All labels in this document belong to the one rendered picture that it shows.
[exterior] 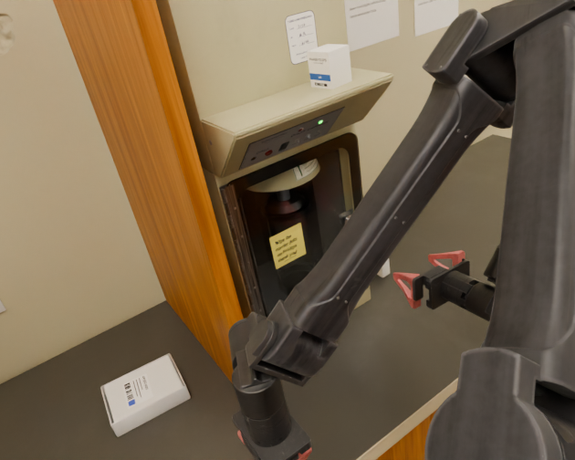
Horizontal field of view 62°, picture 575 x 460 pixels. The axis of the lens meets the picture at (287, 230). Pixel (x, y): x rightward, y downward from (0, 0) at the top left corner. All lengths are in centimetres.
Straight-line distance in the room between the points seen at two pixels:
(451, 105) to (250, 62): 41
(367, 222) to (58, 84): 83
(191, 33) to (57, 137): 51
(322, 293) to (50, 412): 84
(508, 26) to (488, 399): 33
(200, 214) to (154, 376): 48
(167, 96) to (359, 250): 33
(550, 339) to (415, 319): 84
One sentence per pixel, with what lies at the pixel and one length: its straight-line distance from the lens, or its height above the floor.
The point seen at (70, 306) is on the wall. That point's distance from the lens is 134.
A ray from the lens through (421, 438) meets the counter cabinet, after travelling 114.
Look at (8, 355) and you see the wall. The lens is 138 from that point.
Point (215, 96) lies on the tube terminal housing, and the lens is 80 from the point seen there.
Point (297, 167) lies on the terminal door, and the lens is 90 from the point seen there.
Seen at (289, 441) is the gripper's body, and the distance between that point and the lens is 66.
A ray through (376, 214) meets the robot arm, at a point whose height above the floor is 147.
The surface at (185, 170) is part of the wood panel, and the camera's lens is 70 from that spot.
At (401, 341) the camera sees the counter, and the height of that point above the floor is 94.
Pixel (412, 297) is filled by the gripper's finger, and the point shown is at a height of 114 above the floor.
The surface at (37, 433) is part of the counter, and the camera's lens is 120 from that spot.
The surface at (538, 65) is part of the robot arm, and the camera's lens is 47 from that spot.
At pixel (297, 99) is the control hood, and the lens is 80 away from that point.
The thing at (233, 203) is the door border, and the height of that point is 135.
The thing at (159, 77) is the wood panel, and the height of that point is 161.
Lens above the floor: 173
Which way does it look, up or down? 31 degrees down
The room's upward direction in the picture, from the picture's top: 11 degrees counter-clockwise
